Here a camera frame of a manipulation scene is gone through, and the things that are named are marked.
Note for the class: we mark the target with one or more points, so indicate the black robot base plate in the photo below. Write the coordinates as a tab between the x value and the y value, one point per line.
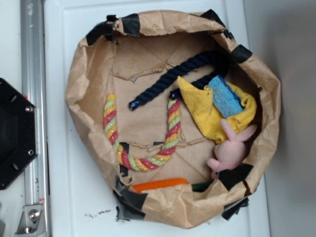
17	133

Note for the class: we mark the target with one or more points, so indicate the blue sponge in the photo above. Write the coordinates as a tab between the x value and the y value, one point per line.
224	98

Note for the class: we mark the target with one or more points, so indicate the brown paper bag bin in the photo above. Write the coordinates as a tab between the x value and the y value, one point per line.
126	104

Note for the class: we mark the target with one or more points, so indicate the pink plush bunny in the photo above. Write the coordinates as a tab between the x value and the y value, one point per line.
232	151

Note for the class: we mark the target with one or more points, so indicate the metal corner bracket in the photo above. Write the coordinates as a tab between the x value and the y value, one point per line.
32	223

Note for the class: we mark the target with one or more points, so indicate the yellow cloth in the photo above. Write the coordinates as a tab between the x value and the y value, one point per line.
207	117

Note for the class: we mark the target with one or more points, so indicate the aluminium extrusion rail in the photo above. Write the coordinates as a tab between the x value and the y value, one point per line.
33	86

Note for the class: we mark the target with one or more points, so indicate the orange plush carrot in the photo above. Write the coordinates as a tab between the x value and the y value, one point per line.
198	187

